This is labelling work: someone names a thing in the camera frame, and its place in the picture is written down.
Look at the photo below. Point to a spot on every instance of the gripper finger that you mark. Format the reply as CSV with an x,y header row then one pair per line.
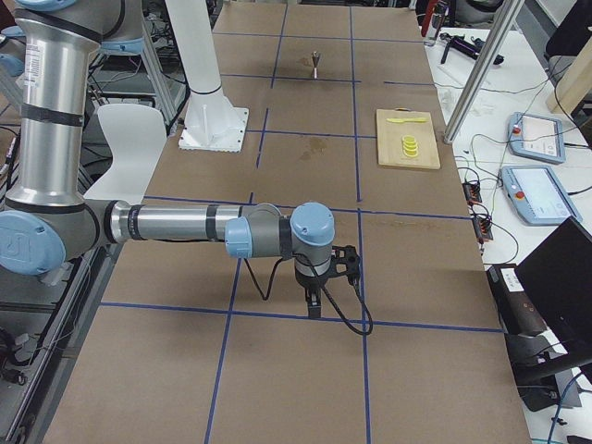
x,y
316,304
310,300

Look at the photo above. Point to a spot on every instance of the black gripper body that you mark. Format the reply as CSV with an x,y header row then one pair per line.
x,y
309,280

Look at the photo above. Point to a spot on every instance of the steel jigger measuring cup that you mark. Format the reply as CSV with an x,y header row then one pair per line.
x,y
315,60

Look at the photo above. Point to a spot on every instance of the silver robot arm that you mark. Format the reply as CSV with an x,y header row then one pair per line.
x,y
48,220

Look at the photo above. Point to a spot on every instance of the wooden cutting board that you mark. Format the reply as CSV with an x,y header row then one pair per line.
x,y
389,142

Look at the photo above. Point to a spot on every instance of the yellow plastic knife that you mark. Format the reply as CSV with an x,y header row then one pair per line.
x,y
402,120

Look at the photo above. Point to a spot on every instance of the black box on desk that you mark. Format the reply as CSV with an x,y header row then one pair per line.
x,y
520,317

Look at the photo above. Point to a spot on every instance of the white plastic chair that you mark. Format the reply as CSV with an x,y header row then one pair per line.
x,y
136,136

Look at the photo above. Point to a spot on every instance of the black computer monitor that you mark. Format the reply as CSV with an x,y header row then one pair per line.
x,y
556,276

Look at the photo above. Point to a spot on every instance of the near teach pendant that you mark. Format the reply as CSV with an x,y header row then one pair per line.
x,y
537,195

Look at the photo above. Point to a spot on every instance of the teach pendant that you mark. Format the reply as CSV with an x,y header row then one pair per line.
x,y
537,195
535,137

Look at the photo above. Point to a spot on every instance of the far teach pendant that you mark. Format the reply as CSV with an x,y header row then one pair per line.
x,y
535,137

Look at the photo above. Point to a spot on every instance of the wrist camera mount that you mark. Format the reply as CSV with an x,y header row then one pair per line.
x,y
345,262

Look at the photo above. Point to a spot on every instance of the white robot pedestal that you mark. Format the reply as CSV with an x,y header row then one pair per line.
x,y
211,122

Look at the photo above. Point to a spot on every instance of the aluminium frame post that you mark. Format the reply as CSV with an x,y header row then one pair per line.
x,y
495,39

